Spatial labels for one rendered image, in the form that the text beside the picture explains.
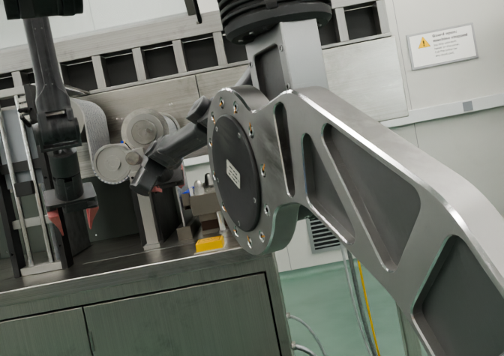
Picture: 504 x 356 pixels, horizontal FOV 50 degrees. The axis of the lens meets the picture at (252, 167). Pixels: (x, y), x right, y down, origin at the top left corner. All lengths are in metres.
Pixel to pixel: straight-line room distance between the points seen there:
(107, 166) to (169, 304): 0.50
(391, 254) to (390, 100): 1.67
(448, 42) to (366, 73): 2.62
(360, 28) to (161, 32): 0.74
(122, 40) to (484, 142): 3.30
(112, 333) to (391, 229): 1.22
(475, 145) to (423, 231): 4.31
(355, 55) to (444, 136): 2.61
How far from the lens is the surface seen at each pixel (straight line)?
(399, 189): 0.38
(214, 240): 1.43
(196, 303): 1.47
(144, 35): 2.07
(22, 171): 1.69
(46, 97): 1.12
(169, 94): 2.02
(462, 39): 4.66
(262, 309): 1.47
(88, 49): 2.11
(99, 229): 2.11
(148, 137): 1.67
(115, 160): 1.72
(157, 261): 1.44
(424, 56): 4.55
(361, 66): 2.04
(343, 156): 0.43
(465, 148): 4.62
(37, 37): 1.13
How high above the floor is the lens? 1.17
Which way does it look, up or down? 3 degrees down
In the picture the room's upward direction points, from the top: 11 degrees counter-clockwise
